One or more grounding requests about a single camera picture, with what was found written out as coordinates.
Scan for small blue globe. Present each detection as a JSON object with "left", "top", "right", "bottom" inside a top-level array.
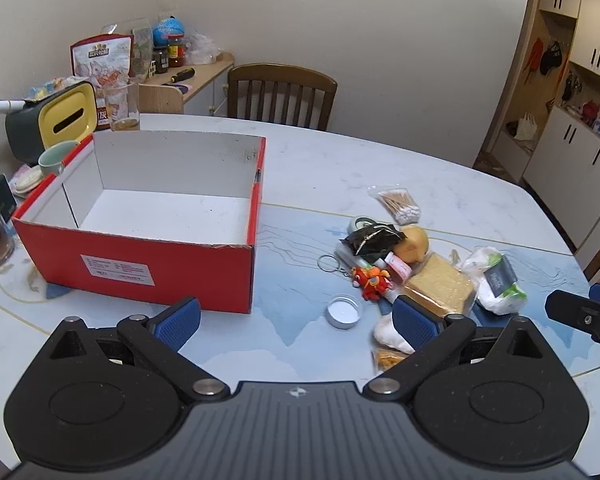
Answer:
[{"left": 152, "top": 16, "right": 187, "bottom": 48}]

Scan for row of shelf trinkets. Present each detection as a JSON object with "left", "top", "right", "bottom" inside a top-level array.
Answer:
[{"left": 562, "top": 70, "right": 600, "bottom": 151}]

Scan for tall glass with tea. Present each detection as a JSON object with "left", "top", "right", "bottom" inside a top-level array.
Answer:
[{"left": 101, "top": 81, "right": 142, "bottom": 132}]

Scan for dark tissue box yellow lid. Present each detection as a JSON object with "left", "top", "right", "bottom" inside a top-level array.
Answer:
[{"left": 5, "top": 81, "right": 98, "bottom": 166}]

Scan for white tote bag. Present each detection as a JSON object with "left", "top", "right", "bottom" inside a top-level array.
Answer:
[{"left": 512, "top": 112, "right": 538, "bottom": 141}]

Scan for sponge cake slice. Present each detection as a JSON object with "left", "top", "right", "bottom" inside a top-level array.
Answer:
[{"left": 404, "top": 252, "right": 477, "bottom": 318}]

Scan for dark green box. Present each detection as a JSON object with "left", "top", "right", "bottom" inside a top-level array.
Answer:
[{"left": 0, "top": 174, "right": 18, "bottom": 221}]

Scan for light wooden side cabinet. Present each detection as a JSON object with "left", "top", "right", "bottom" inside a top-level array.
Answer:
[{"left": 139, "top": 51, "right": 236, "bottom": 117}]

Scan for yellow capsule-shaped toy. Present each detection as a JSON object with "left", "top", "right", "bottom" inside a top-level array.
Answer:
[{"left": 392, "top": 225, "right": 430, "bottom": 265}]

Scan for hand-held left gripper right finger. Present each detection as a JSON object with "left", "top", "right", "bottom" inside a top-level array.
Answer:
[{"left": 362, "top": 295, "right": 548, "bottom": 403}]

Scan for white round coaster lid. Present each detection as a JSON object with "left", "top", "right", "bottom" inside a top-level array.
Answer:
[{"left": 11, "top": 164, "right": 45, "bottom": 197}]

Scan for white wall cabinets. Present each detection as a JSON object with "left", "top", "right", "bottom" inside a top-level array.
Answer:
[{"left": 472, "top": 0, "right": 600, "bottom": 256}]

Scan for pale green mug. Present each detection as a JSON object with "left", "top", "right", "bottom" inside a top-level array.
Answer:
[{"left": 38, "top": 141, "right": 81, "bottom": 178}]

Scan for orange snack packet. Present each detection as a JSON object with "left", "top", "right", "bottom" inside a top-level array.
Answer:
[{"left": 371, "top": 347, "right": 411, "bottom": 376}]

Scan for black foil packet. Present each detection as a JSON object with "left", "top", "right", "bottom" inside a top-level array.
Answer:
[{"left": 339, "top": 225, "right": 407, "bottom": 262}]

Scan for white crumpled packet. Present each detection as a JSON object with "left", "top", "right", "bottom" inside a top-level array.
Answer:
[{"left": 372, "top": 315, "right": 416, "bottom": 355}]

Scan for white jar lid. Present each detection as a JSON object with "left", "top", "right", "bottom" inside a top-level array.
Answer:
[{"left": 326, "top": 294, "right": 365, "bottom": 330}]

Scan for bag of cotton swabs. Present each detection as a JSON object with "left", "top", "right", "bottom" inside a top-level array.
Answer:
[{"left": 369, "top": 186, "right": 422, "bottom": 226}]

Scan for crumpled clear plastic bag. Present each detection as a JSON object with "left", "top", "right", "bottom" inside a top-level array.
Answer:
[{"left": 182, "top": 27, "right": 221, "bottom": 66}]

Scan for red-lidded sauce jar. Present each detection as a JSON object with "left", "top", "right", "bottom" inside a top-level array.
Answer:
[{"left": 167, "top": 35, "right": 187, "bottom": 68}]

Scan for black and yellow screwdriver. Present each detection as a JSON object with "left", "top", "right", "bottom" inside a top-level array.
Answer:
[{"left": 161, "top": 67, "right": 197, "bottom": 86}]

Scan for white packet with dark label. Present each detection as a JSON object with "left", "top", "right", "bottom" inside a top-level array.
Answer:
[{"left": 455, "top": 246, "right": 528, "bottom": 316}]

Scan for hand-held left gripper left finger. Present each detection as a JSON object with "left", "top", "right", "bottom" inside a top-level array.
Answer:
[{"left": 47, "top": 296, "right": 231, "bottom": 403}]

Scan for colourful candy packet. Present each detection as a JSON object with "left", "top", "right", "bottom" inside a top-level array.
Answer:
[{"left": 22, "top": 76, "right": 88, "bottom": 103}]

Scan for small pink packet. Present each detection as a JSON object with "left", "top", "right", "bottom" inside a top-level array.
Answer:
[{"left": 384, "top": 252, "right": 413, "bottom": 281}]

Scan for clear plastic packet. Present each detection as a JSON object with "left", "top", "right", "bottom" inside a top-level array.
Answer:
[{"left": 102, "top": 17, "right": 155, "bottom": 83}]

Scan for orange hanging bag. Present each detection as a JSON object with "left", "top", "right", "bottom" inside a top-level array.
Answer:
[{"left": 522, "top": 35, "right": 543, "bottom": 83}]

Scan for orange toy keychain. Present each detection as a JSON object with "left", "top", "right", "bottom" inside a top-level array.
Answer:
[{"left": 317, "top": 254, "right": 392, "bottom": 303}]

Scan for red cardboard box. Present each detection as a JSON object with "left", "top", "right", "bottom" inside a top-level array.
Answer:
[{"left": 11, "top": 130, "right": 267, "bottom": 315}]

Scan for red and white snack bag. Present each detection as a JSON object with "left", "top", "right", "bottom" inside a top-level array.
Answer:
[{"left": 70, "top": 33, "right": 136, "bottom": 126}]

